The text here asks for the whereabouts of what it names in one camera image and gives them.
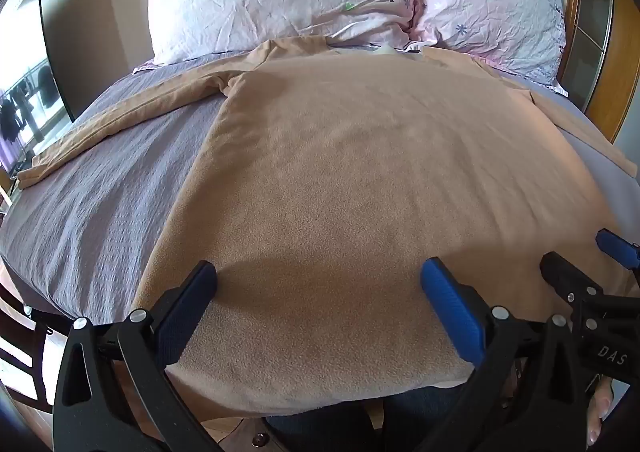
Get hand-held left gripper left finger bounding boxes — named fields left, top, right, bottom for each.
left=54, top=260, right=220, bottom=452

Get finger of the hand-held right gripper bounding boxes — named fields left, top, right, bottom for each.
left=595, top=228, right=640, bottom=279
left=540, top=251, right=604, bottom=306

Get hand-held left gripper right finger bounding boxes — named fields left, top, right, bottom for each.
left=417, top=257, right=592, bottom=452

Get beige long-sleeved shirt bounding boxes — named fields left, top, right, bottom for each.
left=17, top=36, right=640, bottom=421

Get person's right hand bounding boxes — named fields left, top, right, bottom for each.
left=586, top=378, right=616, bottom=444

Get person's legs in dark pants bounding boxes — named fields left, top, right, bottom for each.
left=264, top=377, right=506, bottom=452

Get grey-purple bed cover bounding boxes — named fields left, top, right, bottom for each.
left=0, top=51, right=236, bottom=328

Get wooden chair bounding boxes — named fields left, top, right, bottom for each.
left=0, top=272, right=68, bottom=405

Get wooden headboard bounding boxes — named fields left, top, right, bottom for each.
left=492, top=0, right=640, bottom=145

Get dark-framed window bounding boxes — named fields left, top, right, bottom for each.
left=0, top=0, right=76, bottom=174

